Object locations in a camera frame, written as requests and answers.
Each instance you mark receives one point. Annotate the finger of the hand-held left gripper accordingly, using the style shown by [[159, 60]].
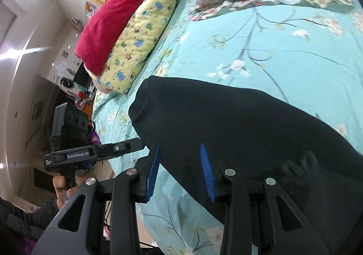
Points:
[[119, 148]]

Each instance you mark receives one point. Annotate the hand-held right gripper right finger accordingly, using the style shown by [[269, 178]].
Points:
[[208, 175]]

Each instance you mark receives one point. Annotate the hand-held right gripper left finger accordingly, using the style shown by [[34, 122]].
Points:
[[153, 175]]

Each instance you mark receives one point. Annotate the dark navy pants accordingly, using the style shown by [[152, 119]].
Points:
[[241, 119]]

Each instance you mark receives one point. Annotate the person's left hand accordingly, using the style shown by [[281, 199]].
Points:
[[61, 191]]

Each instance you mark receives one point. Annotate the dark cluttered desk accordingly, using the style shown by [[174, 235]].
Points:
[[80, 79]]

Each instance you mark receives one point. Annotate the yellow patterned pillow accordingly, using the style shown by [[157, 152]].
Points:
[[139, 36]]

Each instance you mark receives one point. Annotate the red plush blanket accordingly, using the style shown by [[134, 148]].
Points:
[[110, 22]]

